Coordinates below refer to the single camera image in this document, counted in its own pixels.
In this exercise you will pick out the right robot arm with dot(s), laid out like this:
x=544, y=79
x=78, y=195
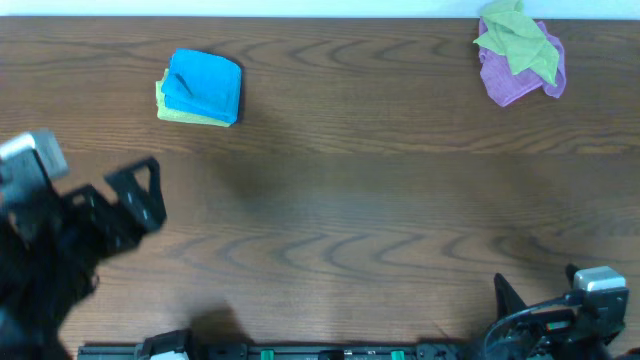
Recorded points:
x=594, y=349

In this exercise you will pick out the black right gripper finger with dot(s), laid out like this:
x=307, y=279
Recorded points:
x=570, y=272
x=507, y=299

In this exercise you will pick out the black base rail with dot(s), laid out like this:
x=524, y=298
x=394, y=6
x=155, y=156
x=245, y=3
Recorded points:
x=183, y=345

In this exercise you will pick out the purple crumpled cloth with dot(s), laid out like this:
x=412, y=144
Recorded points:
x=504, y=88

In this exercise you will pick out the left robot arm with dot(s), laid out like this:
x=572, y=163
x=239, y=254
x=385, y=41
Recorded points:
x=52, y=244

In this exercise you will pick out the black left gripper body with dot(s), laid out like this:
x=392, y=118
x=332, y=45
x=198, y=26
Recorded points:
x=89, y=219

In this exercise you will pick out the blue microfiber cloth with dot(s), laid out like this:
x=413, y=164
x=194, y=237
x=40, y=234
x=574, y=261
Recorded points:
x=203, y=84

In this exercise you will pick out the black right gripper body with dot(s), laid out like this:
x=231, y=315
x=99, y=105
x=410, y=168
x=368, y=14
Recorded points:
x=547, y=328

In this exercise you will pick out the olive green crumpled cloth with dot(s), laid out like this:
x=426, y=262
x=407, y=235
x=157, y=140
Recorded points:
x=516, y=36

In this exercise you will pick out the folded green cloth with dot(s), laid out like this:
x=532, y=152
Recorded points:
x=173, y=115

